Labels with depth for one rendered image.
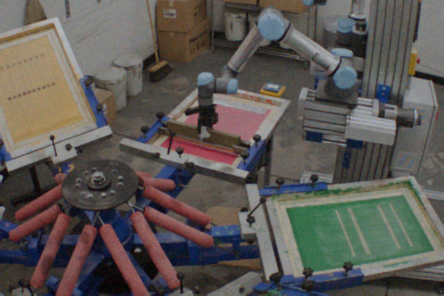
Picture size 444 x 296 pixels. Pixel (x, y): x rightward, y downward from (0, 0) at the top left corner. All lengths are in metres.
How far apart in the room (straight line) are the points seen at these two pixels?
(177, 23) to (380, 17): 3.54
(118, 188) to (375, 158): 1.63
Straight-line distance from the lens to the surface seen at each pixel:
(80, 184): 1.77
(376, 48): 2.52
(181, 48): 5.75
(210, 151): 2.49
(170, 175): 2.20
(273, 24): 2.12
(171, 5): 5.60
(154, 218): 1.74
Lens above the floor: 2.37
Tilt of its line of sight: 32 degrees down
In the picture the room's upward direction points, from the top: straight up
